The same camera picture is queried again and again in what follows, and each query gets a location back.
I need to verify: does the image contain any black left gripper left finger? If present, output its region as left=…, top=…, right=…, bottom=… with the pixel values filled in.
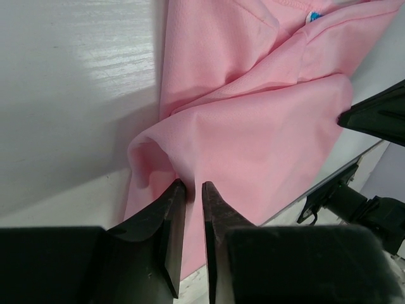
left=1, top=180, right=186, bottom=303

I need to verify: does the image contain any pink t shirt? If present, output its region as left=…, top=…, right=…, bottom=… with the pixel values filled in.
left=125, top=1, right=402, bottom=277

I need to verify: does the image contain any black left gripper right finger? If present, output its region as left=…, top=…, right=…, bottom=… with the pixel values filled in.
left=202, top=182, right=399, bottom=303

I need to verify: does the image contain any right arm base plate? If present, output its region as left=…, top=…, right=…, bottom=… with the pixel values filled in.
left=297, top=163, right=359, bottom=225

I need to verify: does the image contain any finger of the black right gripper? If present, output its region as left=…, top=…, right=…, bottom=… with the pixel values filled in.
left=337, top=80, right=405, bottom=144

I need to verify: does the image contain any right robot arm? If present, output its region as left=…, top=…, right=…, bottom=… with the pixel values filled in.
left=326, top=80, right=404, bottom=255

